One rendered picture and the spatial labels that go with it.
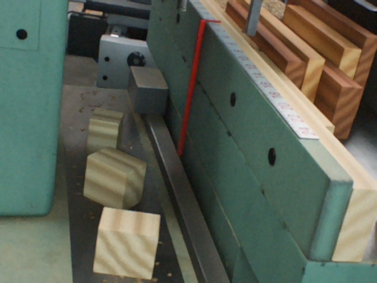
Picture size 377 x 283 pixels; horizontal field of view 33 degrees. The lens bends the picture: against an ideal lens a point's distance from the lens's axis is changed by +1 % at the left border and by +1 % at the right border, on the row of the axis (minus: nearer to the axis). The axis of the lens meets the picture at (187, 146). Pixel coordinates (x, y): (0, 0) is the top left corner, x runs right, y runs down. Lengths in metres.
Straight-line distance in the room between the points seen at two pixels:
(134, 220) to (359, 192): 0.19
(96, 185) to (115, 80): 0.61
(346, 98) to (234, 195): 0.13
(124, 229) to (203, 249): 0.07
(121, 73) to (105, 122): 0.52
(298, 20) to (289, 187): 0.31
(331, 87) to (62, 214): 0.26
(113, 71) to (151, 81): 0.42
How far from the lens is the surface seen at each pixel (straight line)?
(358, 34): 0.61
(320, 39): 0.64
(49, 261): 0.51
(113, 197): 0.58
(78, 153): 0.68
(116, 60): 1.17
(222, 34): 0.59
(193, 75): 0.63
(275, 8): 0.88
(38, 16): 0.49
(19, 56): 0.50
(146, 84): 0.75
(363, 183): 0.38
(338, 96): 0.55
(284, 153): 0.42
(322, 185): 0.37
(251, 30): 0.63
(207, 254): 0.52
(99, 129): 0.66
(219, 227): 0.54
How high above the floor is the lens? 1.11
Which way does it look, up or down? 25 degrees down
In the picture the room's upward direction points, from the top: 10 degrees clockwise
